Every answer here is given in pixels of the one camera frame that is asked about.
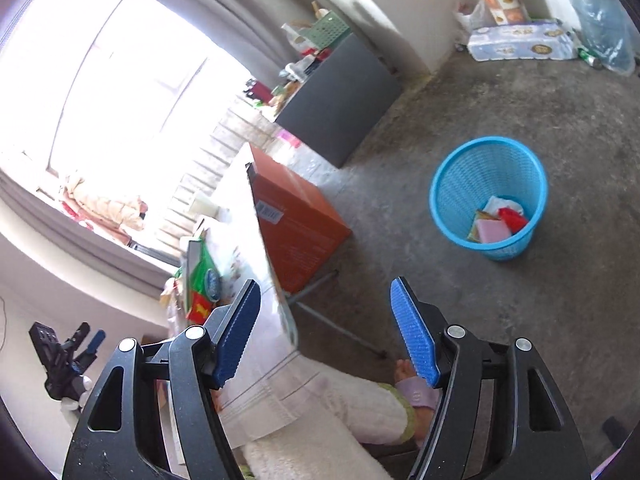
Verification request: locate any purple slipper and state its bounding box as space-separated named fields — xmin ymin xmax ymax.
xmin=394 ymin=377 xmax=442 ymax=407

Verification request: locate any white paper cup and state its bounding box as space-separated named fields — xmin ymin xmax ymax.
xmin=187 ymin=194 xmax=222 ymax=218

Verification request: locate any red orange snack packet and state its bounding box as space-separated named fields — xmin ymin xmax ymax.
xmin=186 ymin=292 xmax=212 ymax=324

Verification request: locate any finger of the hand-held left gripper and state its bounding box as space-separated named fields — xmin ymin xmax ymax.
xmin=60 ymin=323 xmax=92 ymax=357
xmin=75 ymin=330 xmax=107 ymax=367

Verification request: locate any red wrapper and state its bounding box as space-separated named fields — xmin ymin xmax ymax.
xmin=497 ymin=207 xmax=530 ymax=234

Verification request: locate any person's left hand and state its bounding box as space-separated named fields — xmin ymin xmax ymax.
xmin=59 ymin=374 xmax=94 ymax=415

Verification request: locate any white tissue roll pack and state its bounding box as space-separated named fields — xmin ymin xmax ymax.
xmin=467 ymin=19 xmax=581 ymax=62

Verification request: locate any white plastic bag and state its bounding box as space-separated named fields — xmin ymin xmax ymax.
xmin=454 ymin=0 xmax=488 ymax=43

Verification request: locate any metal table leg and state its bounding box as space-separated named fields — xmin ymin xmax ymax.
xmin=287 ymin=270 xmax=389 ymax=359

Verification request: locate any dark grey cabinet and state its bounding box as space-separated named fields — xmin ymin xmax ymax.
xmin=274 ymin=34 xmax=403 ymax=170

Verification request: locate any person's leg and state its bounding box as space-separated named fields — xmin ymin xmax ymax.
xmin=220 ymin=355 xmax=417 ymax=480

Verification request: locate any large clear water jug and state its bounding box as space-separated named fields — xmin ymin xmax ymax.
xmin=560 ymin=0 xmax=637 ymax=77

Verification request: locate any white crumpled tissue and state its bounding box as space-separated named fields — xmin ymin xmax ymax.
xmin=482 ymin=196 xmax=524 ymax=217

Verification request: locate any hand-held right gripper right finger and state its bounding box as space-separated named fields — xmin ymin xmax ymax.
xmin=390 ymin=276 xmax=593 ymax=480

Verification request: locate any large printed cardboard box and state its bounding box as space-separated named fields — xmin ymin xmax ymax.
xmin=246 ymin=142 xmax=352 ymax=295

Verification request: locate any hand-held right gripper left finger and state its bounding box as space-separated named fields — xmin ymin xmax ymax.
xmin=62 ymin=280 xmax=263 ymax=480

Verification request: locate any bright green snack packet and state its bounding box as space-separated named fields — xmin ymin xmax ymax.
xmin=186 ymin=239 xmax=224 ymax=307

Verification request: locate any beige hanging quilt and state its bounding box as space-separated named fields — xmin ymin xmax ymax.
xmin=59 ymin=170 xmax=149 ymax=234

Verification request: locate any pink packet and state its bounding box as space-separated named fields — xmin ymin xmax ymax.
xmin=476 ymin=219 xmax=512 ymax=244

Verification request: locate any green plastic basket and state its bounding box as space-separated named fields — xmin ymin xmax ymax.
xmin=306 ymin=15 xmax=349 ymax=52

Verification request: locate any blue plastic wastebasket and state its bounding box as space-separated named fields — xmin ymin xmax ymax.
xmin=431 ymin=136 xmax=548 ymax=262

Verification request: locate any balcony metal railing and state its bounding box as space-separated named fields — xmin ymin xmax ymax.
xmin=155 ymin=105 xmax=281 ymax=256

